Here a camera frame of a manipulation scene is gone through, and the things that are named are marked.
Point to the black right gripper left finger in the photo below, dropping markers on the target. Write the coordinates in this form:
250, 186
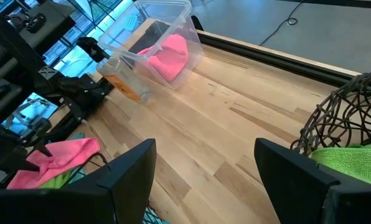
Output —
123, 186

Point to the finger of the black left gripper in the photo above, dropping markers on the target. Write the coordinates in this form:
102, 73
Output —
43, 149

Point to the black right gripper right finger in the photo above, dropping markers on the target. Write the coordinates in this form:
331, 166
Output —
297, 193

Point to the pink microfiber towel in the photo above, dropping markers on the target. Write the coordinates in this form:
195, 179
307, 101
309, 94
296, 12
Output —
170, 59
64, 155

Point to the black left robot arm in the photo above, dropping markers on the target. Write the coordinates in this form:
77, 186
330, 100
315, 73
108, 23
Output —
17, 53

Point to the round dark wicker basket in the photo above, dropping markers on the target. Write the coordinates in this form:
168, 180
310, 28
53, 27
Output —
307, 140

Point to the clear spray bottle orange label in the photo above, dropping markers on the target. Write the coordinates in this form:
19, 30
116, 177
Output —
123, 81

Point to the clear plastic bin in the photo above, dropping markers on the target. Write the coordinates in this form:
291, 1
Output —
120, 34

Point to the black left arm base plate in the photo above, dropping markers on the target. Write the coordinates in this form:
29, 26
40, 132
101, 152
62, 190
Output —
86, 93

